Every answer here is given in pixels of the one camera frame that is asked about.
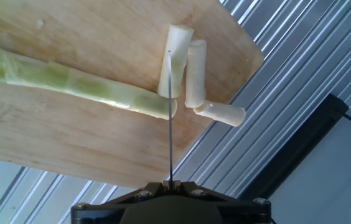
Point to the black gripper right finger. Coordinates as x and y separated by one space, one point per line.
250 214

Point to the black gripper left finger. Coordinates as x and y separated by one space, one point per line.
94 214

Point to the steel cleaver knife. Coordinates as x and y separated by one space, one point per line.
170 149

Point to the wooden cutting board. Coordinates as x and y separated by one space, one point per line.
69 140

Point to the black stand with thin rod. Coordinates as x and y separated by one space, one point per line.
303 146

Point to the white scallion root end piece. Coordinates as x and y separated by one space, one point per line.
225 114

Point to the long scallion with green top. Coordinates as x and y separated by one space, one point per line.
69 82

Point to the short white scallion piece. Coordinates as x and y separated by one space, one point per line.
195 74

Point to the pale green scallion piece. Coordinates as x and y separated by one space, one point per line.
178 46

